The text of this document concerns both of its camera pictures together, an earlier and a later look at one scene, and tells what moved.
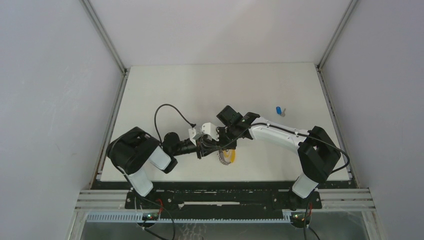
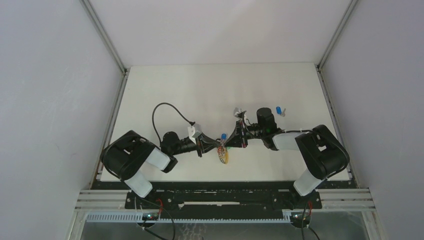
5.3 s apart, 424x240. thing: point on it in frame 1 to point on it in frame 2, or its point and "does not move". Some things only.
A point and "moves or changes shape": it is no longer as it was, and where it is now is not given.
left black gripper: (206, 148) does not move
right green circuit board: (298, 219) does not move
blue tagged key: (279, 111) does not move
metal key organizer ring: (227, 156) moves or changes shape
